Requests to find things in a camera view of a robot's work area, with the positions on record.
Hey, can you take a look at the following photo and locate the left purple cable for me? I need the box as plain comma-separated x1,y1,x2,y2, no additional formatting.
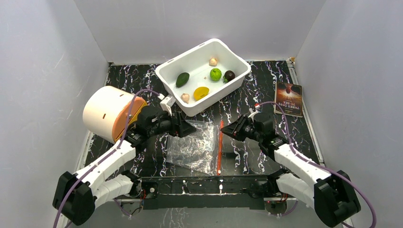
53,89,161,228

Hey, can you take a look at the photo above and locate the dark cover book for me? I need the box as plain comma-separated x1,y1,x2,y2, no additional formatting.
274,81,303,117

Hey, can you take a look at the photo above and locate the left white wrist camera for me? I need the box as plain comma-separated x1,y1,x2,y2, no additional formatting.
160,95,176,116

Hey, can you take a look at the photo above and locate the garlic bulb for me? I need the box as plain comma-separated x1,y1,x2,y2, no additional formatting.
209,57,218,67
181,93,190,104

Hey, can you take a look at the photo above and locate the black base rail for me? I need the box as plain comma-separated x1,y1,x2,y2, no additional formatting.
123,170,292,210

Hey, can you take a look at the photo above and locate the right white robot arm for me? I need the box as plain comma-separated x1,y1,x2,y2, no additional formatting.
221,112,361,228

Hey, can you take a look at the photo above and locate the clear orange-zip bag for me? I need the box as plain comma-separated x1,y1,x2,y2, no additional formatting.
166,120,219,176

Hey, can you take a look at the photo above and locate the green wrinkled fruit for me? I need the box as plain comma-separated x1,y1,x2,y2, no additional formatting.
210,68,222,82

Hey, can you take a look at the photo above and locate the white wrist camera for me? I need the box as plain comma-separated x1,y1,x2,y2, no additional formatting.
248,104,260,120
160,95,176,116

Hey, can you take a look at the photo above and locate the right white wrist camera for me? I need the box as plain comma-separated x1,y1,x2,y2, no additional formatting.
248,104,260,120

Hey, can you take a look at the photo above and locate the dark purple mangosteen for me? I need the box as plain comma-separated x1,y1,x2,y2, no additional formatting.
223,70,236,83

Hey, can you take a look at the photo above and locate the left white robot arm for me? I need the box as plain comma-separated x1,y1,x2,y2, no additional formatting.
52,105,196,227

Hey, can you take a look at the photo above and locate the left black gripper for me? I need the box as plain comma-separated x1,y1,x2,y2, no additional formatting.
148,109,196,139

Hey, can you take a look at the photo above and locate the white plastic bin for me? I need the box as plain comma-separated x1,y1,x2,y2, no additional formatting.
155,38,251,116

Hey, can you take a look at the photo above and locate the green avocado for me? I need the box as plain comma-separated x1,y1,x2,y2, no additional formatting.
175,72,190,88

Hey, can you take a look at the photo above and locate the cream orange cylinder appliance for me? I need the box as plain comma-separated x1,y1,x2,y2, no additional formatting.
82,85,147,143

